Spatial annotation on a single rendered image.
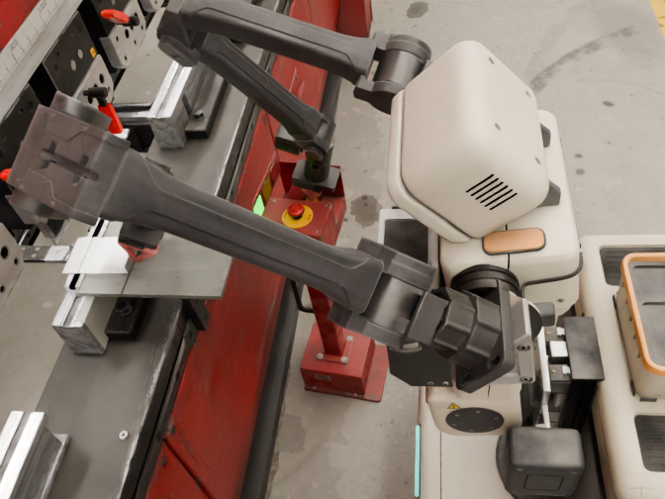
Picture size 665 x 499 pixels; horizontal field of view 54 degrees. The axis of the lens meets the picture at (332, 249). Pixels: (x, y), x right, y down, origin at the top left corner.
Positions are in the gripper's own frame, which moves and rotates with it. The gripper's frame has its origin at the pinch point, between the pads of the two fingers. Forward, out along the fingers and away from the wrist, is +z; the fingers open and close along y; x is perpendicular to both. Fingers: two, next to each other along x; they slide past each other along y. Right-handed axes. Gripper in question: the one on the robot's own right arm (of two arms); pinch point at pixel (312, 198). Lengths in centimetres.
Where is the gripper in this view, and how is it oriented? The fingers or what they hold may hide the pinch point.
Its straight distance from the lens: 158.9
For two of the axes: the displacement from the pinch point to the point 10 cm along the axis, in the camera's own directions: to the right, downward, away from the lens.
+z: -1.2, 5.8, 8.1
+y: -9.6, -2.6, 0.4
